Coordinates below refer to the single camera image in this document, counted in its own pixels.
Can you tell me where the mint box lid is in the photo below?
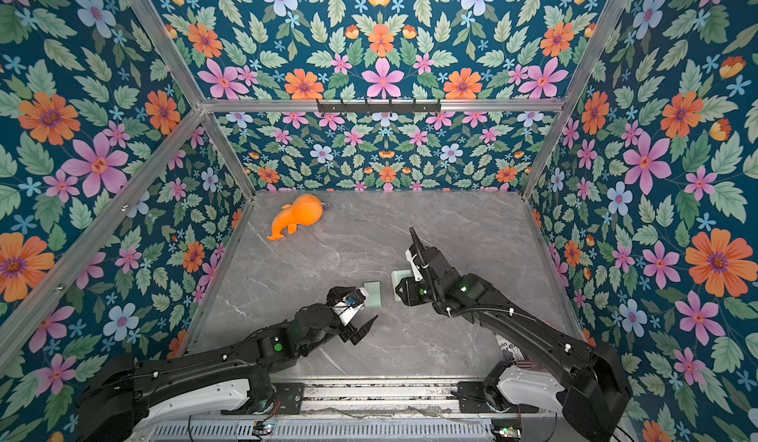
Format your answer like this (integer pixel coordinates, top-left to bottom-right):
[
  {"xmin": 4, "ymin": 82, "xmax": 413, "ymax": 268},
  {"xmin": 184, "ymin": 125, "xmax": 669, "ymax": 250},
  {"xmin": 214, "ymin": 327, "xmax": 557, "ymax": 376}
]
[{"xmin": 391, "ymin": 269, "xmax": 416, "ymax": 300}]

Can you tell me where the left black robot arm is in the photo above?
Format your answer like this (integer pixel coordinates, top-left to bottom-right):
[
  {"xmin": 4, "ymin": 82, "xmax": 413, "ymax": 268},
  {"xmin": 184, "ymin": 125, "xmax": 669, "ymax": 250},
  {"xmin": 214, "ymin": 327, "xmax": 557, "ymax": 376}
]
[{"xmin": 75, "ymin": 287, "xmax": 371, "ymax": 441}]

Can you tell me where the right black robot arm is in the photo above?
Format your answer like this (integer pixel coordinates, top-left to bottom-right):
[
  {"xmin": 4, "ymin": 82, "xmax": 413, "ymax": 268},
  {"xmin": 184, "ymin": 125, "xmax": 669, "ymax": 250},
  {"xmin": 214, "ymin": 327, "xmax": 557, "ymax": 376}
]
[{"xmin": 395, "ymin": 233, "xmax": 632, "ymax": 441}]

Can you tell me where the left mint green box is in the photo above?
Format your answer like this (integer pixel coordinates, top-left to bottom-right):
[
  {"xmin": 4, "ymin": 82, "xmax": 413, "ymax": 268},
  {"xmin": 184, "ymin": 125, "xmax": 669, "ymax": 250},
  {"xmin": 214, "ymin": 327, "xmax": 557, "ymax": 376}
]
[{"xmin": 363, "ymin": 281, "xmax": 382, "ymax": 309}]

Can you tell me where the orange plush toy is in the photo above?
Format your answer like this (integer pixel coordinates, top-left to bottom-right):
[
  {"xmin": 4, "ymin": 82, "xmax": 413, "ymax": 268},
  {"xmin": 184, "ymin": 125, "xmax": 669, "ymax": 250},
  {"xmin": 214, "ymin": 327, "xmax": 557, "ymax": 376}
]
[{"xmin": 266, "ymin": 194, "xmax": 325, "ymax": 241}]

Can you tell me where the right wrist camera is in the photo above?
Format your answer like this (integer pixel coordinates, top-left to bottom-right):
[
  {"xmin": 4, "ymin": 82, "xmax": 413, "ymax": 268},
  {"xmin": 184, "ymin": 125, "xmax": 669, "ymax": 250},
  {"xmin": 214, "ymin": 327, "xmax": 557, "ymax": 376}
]
[{"xmin": 405, "ymin": 250, "xmax": 424, "ymax": 282}]

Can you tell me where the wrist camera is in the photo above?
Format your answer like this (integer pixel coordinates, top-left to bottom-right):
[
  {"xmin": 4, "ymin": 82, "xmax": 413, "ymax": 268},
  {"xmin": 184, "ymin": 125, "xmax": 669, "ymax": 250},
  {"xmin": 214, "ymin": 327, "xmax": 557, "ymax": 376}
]
[
  {"xmin": 405, "ymin": 250, "xmax": 424, "ymax": 282},
  {"xmin": 333, "ymin": 288, "xmax": 366, "ymax": 325}
]

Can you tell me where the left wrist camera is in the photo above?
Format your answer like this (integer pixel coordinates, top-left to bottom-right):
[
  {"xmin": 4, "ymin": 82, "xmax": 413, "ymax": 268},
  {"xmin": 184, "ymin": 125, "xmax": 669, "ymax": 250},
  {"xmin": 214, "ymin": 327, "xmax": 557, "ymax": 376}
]
[{"xmin": 333, "ymin": 288, "xmax": 366, "ymax": 325}]

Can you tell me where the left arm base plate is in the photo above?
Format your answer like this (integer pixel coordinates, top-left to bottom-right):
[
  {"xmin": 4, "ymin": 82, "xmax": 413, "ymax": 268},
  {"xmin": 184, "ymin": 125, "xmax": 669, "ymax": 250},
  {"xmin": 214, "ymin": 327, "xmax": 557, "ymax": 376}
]
[{"xmin": 221, "ymin": 383, "xmax": 305, "ymax": 418}]

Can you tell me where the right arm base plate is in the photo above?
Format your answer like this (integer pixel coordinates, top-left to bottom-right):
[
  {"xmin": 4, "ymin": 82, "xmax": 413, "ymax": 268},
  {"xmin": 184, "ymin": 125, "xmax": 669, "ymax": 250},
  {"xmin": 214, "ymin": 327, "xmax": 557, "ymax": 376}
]
[{"xmin": 450, "ymin": 381, "xmax": 540, "ymax": 416}]

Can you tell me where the black hook rail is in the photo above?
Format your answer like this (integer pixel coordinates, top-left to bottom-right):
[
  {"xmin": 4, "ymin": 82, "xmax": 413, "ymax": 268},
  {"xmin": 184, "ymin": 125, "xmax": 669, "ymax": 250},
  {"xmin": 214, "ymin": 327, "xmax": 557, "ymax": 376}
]
[{"xmin": 316, "ymin": 100, "xmax": 442, "ymax": 114}]

